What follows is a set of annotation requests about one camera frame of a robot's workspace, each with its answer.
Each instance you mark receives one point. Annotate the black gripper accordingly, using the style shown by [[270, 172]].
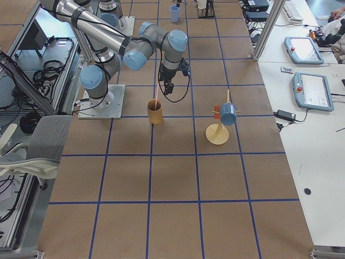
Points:
[[166, 75]]

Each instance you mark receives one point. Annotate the pink chopstick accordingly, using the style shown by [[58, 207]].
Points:
[[156, 88]]

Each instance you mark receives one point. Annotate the light blue plastic cup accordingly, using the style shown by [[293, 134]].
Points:
[[174, 13]]

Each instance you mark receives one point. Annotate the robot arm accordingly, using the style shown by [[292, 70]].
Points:
[[111, 12], [135, 51]]

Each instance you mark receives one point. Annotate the bamboo cylinder holder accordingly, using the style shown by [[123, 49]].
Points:
[[155, 117]]

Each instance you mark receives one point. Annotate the orange mug on stand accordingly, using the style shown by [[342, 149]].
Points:
[[215, 111]]

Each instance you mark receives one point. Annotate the blue mug on stand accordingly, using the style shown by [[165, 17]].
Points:
[[228, 114]]

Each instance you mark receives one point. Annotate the wooden mug tree stand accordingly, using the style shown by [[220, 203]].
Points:
[[218, 134]]

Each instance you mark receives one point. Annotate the black power adapter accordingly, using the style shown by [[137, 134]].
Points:
[[284, 115]]

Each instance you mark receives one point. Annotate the far teach pendant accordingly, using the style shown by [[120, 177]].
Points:
[[302, 50]]

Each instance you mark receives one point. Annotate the teach pendant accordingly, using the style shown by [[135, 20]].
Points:
[[302, 50], [312, 91]]

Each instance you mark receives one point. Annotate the white keyboard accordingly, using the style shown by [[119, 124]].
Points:
[[291, 13]]

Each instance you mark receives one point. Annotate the near teach pendant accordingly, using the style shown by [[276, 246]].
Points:
[[312, 91]]

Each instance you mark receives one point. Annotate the grey office chair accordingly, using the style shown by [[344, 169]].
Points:
[[42, 155]]

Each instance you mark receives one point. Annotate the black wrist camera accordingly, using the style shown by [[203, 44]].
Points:
[[184, 67]]

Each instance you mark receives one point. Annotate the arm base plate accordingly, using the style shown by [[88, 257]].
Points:
[[129, 23], [104, 108]]

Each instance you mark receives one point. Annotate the black wire mug rack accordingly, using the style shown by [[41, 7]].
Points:
[[205, 9]]

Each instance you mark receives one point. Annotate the aluminium frame post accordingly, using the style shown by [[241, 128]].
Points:
[[268, 27]]

